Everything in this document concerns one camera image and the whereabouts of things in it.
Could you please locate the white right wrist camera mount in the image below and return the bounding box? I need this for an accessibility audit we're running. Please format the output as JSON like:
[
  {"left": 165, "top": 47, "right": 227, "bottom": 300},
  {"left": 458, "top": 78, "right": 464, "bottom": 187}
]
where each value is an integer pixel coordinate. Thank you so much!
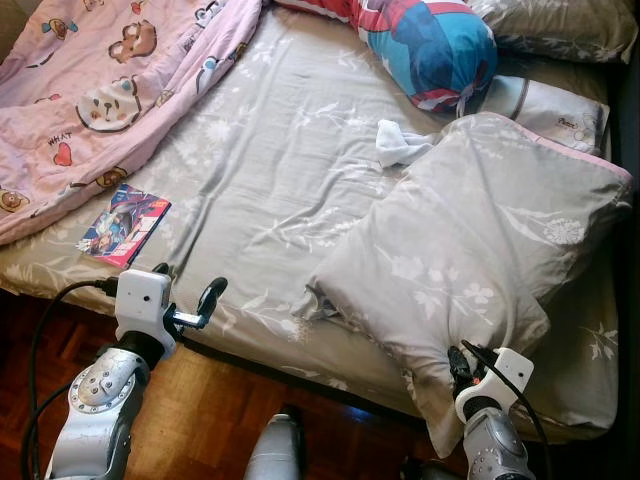
[{"left": 458, "top": 347, "right": 535, "bottom": 422}]

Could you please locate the red white blue bolster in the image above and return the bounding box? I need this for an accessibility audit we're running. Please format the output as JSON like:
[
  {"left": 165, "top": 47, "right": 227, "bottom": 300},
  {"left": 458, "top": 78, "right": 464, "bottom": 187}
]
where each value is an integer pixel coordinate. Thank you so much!
[{"left": 275, "top": 0, "right": 499, "bottom": 114}]

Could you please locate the pink cartoon print quilt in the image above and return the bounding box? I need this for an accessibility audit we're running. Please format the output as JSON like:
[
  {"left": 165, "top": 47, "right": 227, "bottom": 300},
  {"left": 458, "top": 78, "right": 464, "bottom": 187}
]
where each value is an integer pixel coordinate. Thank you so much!
[{"left": 0, "top": 0, "right": 263, "bottom": 247}]

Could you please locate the colourful comic book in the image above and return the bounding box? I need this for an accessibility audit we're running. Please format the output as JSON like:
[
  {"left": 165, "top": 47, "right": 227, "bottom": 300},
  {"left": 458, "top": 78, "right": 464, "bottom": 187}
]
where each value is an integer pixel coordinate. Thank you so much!
[{"left": 77, "top": 183, "right": 172, "bottom": 269}]

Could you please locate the grey floral bed sheet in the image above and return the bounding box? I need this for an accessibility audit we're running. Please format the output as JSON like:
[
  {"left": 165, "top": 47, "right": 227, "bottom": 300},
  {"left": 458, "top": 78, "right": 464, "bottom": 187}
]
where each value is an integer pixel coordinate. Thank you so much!
[{"left": 0, "top": 5, "right": 627, "bottom": 443}]

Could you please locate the small white printed pillow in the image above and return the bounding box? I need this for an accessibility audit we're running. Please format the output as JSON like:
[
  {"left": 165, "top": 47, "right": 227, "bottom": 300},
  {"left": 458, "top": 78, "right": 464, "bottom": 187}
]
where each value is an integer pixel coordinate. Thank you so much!
[{"left": 480, "top": 75, "right": 612, "bottom": 157}]

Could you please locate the dark blue fabric furniture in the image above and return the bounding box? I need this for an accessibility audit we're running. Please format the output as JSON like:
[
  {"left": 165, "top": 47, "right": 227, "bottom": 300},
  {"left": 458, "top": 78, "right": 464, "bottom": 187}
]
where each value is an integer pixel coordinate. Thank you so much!
[{"left": 608, "top": 60, "right": 640, "bottom": 480}]

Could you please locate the silver left robot leg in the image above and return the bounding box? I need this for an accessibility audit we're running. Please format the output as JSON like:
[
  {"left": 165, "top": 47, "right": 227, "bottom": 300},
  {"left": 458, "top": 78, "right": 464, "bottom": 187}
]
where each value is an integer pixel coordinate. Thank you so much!
[{"left": 243, "top": 408, "right": 307, "bottom": 480}]

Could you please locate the large grey floral pillow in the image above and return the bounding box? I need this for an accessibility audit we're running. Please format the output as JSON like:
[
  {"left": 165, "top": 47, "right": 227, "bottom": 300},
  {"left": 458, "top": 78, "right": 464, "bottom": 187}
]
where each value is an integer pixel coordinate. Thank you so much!
[{"left": 305, "top": 112, "right": 634, "bottom": 460}]

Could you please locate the white crumpled cloth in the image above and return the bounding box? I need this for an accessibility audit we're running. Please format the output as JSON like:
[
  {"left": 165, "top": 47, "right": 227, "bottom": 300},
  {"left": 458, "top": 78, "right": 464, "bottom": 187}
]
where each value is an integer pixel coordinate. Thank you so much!
[{"left": 375, "top": 120, "right": 439, "bottom": 169}]

